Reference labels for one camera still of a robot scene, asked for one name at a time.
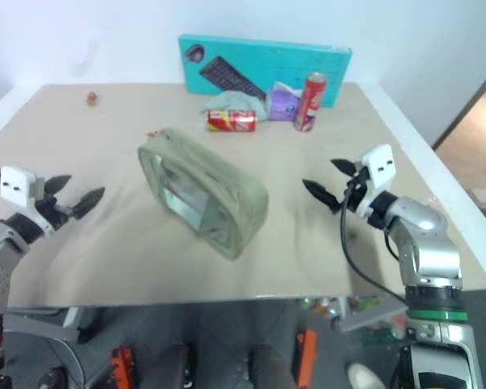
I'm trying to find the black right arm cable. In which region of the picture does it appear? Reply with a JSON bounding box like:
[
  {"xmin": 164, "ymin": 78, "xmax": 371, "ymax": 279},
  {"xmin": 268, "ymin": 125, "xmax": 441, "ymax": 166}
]
[{"xmin": 339, "ymin": 181, "xmax": 408, "ymax": 305}]

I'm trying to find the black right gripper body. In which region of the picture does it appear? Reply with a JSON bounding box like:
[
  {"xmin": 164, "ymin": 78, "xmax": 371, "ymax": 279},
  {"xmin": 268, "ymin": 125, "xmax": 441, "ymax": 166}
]
[{"xmin": 335, "ymin": 165, "xmax": 373, "ymax": 215}]

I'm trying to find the dark trouser leg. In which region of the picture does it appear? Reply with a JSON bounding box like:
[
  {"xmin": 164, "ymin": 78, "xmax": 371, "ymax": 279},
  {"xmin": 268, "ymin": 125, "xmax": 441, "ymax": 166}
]
[{"xmin": 247, "ymin": 343, "xmax": 299, "ymax": 389}]

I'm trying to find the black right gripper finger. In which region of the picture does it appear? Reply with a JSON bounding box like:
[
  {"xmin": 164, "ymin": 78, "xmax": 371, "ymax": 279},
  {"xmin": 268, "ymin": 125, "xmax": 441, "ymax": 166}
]
[
  {"xmin": 301, "ymin": 178, "xmax": 343, "ymax": 213},
  {"xmin": 330, "ymin": 158, "xmax": 356, "ymax": 177}
]

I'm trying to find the tall red drink can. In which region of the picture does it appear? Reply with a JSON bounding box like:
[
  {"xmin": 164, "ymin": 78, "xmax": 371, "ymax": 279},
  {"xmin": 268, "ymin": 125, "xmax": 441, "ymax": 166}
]
[{"xmin": 293, "ymin": 71, "xmax": 329, "ymax": 134}]

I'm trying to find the pale green cloth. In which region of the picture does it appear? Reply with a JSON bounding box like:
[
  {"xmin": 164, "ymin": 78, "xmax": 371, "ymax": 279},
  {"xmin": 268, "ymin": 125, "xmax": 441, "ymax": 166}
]
[{"xmin": 198, "ymin": 90, "xmax": 269, "ymax": 122}]

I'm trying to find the white shoe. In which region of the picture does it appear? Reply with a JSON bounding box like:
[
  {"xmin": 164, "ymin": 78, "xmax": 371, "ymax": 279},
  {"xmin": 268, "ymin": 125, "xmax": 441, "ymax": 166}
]
[{"xmin": 347, "ymin": 361, "xmax": 385, "ymax": 389}]

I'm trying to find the clear green zip pouch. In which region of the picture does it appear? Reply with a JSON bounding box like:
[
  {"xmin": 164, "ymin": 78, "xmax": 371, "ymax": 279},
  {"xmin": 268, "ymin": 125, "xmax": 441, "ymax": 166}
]
[{"xmin": 137, "ymin": 126, "xmax": 270, "ymax": 263}]

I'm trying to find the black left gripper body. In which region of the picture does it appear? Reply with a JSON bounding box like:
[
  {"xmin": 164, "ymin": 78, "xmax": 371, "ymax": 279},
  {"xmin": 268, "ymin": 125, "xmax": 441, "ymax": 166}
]
[{"xmin": 34, "ymin": 193, "xmax": 76, "ymax": 230}]

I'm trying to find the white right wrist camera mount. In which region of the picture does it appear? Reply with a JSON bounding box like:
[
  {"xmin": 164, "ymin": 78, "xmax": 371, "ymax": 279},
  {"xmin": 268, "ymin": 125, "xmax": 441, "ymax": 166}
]
[{"xmin": 352, "ymin": 143, "xmax": 399, "ymax": 219}]

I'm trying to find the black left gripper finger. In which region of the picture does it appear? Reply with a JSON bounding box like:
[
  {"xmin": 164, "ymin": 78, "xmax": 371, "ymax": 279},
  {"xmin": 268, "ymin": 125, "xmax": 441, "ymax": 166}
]
[
  {"xmin": 70, "ymin": 186, "xmax": 107, "ymax": 220},
  {"xmin": 44, "ymin": 174, "xmax": 73, "ymax": 197}
]

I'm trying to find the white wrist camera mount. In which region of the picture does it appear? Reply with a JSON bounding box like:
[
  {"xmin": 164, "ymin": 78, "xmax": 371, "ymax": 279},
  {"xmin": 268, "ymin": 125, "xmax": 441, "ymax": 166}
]
[
  {"xmin": 0, "ymin": 165, "xmax": 56, "ymax": 233},
  {"xmin": 352, "ymin": 143, "xmax": 399, "ymax": 219}
]

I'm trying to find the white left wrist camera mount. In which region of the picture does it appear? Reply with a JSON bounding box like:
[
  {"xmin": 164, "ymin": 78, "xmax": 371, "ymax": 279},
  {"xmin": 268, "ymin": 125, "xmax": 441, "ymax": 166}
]
[{"xmin": 0, "ymin": 165, "xmax": 56, "ymax": 233}]

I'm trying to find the teal keyboard box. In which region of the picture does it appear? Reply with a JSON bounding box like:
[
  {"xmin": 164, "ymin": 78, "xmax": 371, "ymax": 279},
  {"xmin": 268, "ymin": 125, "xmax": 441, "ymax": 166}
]
[{"xmin": 177, "ymin": 33, "xmax": 354, "ymax": 109}]

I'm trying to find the purple tissue pack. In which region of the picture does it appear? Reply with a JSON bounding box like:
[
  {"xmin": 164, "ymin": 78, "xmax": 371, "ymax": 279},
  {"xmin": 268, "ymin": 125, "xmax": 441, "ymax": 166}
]
[{"xmin": 265, "ymin": 81, "xmax": 305, "ymax": 122}]

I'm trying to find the orange black clamp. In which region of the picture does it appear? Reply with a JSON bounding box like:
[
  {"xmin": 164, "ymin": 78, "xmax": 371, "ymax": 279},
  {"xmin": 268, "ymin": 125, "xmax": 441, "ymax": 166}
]
[
  {"xmin": 294, "ymin": 328, "xmax": 319, "ymax": 383},
  {"xmin": 109, "ymin": 344, "xmax": 138, "ymax": 385}
]

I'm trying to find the short red drink can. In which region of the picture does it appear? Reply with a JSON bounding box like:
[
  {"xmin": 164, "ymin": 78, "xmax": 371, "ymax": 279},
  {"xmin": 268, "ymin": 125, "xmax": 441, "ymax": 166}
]
[{"xmin": 205, "ymin": 108, "xmax": 258, "ymax": 134}]

